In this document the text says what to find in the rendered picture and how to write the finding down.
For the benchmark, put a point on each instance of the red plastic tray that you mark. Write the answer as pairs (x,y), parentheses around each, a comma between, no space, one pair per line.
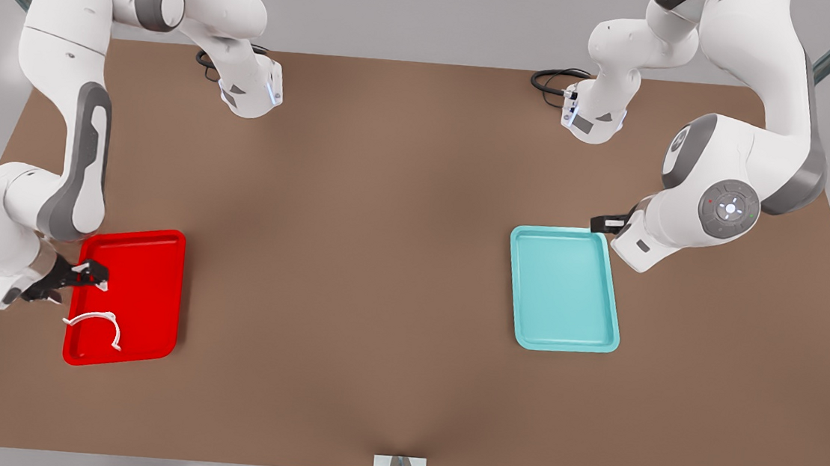
(147,292)

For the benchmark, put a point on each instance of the teal plastic tray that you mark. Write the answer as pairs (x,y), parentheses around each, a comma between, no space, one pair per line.
(564,291)

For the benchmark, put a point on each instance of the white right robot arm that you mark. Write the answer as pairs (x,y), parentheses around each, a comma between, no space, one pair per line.
(66,52)

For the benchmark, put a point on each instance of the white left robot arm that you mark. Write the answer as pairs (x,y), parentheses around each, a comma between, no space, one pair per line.
(738,58)

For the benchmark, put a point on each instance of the white drainage pipe clamp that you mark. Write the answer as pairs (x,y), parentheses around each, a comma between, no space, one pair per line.
(93,317)

